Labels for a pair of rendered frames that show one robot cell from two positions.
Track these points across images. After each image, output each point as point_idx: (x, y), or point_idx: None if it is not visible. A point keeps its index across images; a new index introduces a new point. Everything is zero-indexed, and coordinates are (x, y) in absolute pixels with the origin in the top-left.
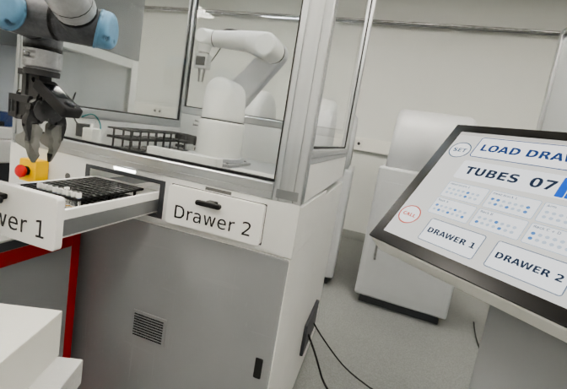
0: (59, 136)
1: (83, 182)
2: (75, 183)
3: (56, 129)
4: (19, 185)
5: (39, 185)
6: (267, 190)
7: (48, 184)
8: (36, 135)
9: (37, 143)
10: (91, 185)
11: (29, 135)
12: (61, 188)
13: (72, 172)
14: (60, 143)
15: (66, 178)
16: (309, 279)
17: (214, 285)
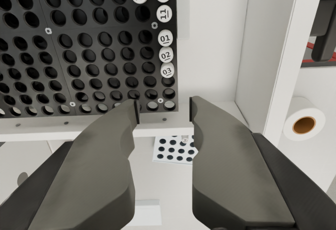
0: (76, 159)
1: (36, 78)
2: (64, 74)
3: (82, 195)
4: (163, 126)
5: (172, 66)
6: None
7: (129, 90)
8: (226, 154)
9: (210, 126)
10: (30, 39)
11: (267, 151)
12: None
13: (10, 180)
14: (84, 129)
15: (51, 137)
16: None
17: None
